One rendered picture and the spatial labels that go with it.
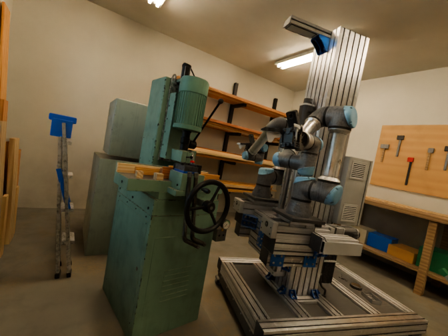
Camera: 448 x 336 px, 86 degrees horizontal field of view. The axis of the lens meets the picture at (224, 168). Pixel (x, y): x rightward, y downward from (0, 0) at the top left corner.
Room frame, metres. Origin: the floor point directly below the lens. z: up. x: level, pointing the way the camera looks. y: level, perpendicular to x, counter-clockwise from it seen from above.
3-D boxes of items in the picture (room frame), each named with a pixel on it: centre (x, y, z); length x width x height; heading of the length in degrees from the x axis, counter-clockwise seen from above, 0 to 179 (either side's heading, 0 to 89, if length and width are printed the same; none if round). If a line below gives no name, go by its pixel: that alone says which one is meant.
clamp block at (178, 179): (1.29, 0.19, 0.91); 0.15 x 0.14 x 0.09; 131
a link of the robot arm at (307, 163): (1.15, -0.37, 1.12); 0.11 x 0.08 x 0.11; 44
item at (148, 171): (1.49, 0.25, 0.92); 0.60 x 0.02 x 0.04; 131
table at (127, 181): (1.35, 0.25, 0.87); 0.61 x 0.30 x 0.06; 131
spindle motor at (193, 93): (1.48, 0.27, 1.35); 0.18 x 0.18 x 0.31
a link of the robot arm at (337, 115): (1.31, -0.58, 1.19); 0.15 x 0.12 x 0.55; 44
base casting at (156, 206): (1.57, 0.35, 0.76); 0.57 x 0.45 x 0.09; 41
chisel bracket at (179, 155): (1.50, 0.28, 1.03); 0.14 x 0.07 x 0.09; 41
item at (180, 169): (1.29, 0.19, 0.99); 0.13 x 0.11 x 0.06; 131
